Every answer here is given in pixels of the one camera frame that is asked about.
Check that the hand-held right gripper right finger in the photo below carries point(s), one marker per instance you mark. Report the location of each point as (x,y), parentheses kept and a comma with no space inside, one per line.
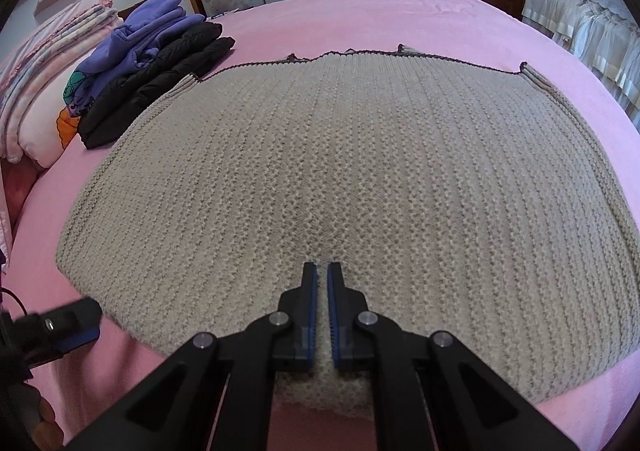
(334,321)

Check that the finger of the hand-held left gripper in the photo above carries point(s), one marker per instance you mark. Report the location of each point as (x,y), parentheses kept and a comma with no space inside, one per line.
(77,336)

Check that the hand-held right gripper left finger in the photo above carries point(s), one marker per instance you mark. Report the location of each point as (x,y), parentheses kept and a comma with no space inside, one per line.
(312,311)

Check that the beige knit cardigan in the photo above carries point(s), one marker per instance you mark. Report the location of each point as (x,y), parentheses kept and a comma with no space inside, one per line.
(350,171)

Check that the person's left hand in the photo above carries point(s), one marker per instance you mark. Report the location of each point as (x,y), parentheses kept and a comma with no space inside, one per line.
(42,418)

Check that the black folded jacket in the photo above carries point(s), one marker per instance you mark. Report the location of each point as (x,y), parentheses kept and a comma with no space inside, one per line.
(150,76)

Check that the striped ruffled folded quilt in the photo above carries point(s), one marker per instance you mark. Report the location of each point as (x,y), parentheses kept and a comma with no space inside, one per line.
(45,51)

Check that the pink bed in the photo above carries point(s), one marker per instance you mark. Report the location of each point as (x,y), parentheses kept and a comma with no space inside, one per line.
(350,16)

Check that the purple folded hoodie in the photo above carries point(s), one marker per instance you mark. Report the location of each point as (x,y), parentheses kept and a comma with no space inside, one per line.
(145,31)

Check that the white lace-covered furniture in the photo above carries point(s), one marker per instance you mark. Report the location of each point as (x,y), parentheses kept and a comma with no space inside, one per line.
(590,16)

